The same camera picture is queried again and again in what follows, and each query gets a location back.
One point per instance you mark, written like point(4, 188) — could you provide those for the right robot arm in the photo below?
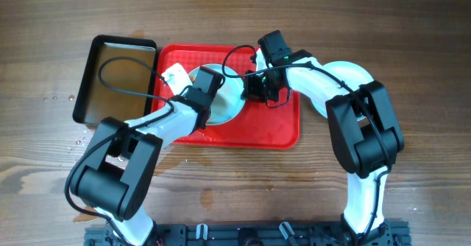
point(364, 132)

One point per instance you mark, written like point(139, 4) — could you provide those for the pale blue plate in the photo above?
point(351, 74)
point(227, 103)

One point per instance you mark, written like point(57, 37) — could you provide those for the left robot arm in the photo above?
point(114, 174)

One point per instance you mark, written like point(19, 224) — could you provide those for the red plastic tray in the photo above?
point(256, 126)

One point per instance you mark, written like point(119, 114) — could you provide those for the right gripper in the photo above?
point(252, 91)

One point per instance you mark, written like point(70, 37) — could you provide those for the black water tray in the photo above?
point(119, 73)

